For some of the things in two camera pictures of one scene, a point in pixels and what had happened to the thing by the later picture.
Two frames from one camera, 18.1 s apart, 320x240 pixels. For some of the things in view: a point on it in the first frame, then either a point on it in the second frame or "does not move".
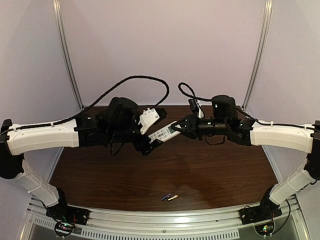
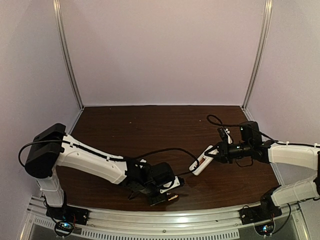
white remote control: [163, 134] to [204, 160]
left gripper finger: [151, 147] to [133, 194]
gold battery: [175, 196] does not move
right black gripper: [192, 126] to [221, 152]
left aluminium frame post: [64, 50] does not move
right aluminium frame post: [267, 19] does not move
